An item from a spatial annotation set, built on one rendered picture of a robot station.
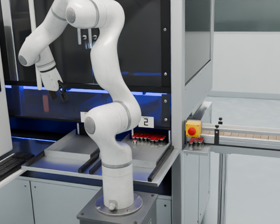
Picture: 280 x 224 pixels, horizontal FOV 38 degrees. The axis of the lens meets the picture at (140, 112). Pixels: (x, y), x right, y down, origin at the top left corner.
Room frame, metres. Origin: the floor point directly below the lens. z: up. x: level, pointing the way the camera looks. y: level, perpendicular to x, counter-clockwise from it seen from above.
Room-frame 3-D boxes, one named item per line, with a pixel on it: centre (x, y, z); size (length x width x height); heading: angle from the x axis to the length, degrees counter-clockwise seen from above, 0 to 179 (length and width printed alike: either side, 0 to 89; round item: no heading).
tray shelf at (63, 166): (1.94, 0.18, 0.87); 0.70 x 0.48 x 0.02; 71
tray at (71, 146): (2.06, 0.32, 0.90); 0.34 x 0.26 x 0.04; 161
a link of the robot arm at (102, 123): (1.43, 0.12, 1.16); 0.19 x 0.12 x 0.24; 134
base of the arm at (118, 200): (1.45, 0.10, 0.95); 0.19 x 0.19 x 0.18
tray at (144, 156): (1.95, 0.00, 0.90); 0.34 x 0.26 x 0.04; 161
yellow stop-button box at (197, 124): (1.98, -0.28, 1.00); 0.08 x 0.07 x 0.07; 161
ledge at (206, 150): (2.01, -0.30, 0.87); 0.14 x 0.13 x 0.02; 161
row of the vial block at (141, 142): (2.05, -0.04, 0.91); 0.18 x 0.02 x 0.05; 71
